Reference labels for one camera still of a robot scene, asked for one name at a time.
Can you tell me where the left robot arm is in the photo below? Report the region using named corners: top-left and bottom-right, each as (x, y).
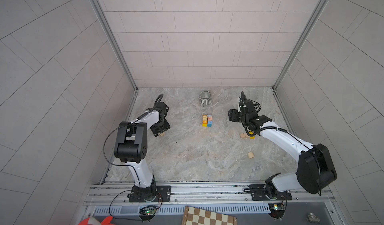
top-left (114, 101), bottom-right (171, 202)

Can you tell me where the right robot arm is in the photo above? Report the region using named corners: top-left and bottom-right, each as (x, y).
top-left (228, 93), bottom-right (338, 200)

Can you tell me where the plain wooden block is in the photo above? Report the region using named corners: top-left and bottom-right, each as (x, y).
top-left (240, 133), bottom-right (250, 139)

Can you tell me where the wooden cylinder block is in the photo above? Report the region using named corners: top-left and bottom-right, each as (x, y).
top-left (248, 152), bottom-right (255, 159)

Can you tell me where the ribbed silver cup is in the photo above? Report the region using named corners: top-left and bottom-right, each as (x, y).
top-left (199, 91), bottom-right (212, 106)

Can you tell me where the left green circuit board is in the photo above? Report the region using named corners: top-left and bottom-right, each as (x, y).
top-left (139, 206), bottom-right (158, 221)

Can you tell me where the checkered chess board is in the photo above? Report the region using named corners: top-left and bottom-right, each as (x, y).
top-left (182, 206), bottom-right (238, 225)

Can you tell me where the right circuit board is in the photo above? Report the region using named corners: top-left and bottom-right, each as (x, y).
top-left (268, 204), bottom-right (286, 220)

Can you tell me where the red white object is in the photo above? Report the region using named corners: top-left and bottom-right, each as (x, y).
top-left (78, 216), bottom-right (114, 225)

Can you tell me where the small metal fitting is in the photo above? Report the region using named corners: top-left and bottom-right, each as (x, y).
top-left (307, 213), bottom-right (321, 224)

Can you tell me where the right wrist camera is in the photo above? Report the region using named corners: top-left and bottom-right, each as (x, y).
top-left (238, 97), bottom-right (243, 109)

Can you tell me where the black corrugated cable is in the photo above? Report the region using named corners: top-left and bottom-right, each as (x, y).
top-left (131, 93), bottom-right (165, 124)

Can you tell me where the aluminium mounting rail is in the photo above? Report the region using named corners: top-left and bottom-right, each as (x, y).
top-left (83, 181), bottom-right (335, 208)

